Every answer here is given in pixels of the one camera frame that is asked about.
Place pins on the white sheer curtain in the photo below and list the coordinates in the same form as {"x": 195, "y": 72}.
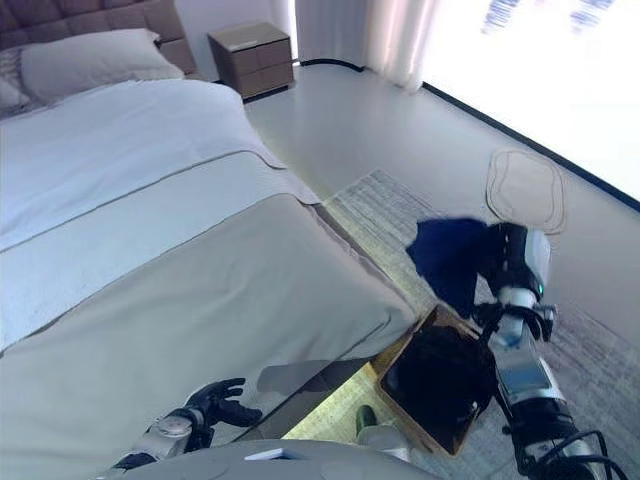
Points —
{"x": 360, "y": 35}

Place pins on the upholstered bed base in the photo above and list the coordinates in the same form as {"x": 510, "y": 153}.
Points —
{"x": 320, "y": 390}

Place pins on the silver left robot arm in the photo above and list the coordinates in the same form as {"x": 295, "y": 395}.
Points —
{"x": 165, "y": 432}

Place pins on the black garment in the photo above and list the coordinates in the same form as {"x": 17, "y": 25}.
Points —
{"x": 440, "y": 385}

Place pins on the blue shirt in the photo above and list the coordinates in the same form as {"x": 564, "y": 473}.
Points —
{"x": 445, "y": 255}

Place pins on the plain white pillow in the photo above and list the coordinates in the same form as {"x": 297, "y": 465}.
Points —
{"x": 95, "y": 62}

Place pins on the white duvet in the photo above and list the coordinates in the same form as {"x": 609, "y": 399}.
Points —
{"x": 125, "y": 140}

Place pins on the oval beige floor mat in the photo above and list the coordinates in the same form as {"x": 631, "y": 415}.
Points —
{"x": 530, "y": 185}

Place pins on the bright large window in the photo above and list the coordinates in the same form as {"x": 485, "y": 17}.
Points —
{"x": 550, "y": 75}

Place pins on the brown tufted headboard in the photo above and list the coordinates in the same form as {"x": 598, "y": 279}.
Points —
{"x": 100, "y": 17}

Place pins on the black window base trim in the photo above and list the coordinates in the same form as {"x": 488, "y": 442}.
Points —
{"x": 525, "y": 135}

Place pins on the brown wooden nightstand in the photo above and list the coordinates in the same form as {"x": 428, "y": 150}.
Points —
{"x": 255, "y": 60}

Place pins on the brown wicker basket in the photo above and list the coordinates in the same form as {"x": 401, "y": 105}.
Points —
{"x": 400, "y": 417}

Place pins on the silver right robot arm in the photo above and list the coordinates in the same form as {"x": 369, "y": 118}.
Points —
{"x": 525, "y": 375}

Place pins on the grey patterned pillow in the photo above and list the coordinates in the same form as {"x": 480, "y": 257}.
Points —
{"x": 12, "y": 85}

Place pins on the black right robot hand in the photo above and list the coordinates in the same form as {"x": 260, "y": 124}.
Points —
{"x": 520, "y": 255}

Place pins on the grey robot torso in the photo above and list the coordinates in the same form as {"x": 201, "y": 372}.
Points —
{"x": 250, "y": 465}

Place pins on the silver right robot leg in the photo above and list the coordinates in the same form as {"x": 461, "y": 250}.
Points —
{"x": 385, "y": 440}

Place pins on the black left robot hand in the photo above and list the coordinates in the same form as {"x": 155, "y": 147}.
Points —
{"x": 222, "y": 400}

